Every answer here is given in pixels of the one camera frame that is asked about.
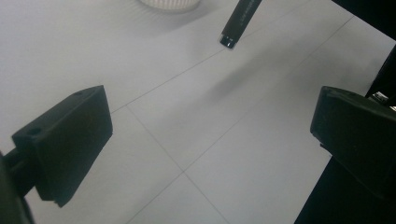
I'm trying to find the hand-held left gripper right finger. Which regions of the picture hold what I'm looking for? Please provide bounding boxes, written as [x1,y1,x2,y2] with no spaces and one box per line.
[310,86,396,201]

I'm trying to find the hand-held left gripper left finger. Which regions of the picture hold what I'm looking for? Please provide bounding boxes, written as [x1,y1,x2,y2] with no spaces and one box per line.
[2,85,114,208]

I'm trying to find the white table cover sheet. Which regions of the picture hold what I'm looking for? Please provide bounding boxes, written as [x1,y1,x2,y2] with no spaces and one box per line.
[0,0,396,224]

